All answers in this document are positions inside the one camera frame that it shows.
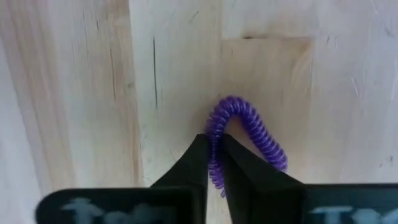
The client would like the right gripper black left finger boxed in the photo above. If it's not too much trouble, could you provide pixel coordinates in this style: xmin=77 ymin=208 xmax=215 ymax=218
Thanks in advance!
xmin=149 ymin=133 xmax=210 ymax=224

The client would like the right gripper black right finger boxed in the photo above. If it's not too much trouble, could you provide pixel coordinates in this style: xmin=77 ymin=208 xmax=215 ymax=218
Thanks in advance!
xmin=220 ymin=133 xmax=307 ymax=224

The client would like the purple spring keychain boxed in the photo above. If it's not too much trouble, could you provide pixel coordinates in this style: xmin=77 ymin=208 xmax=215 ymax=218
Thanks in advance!
xmin=204 ymin=95 xmax=289 ymax=198

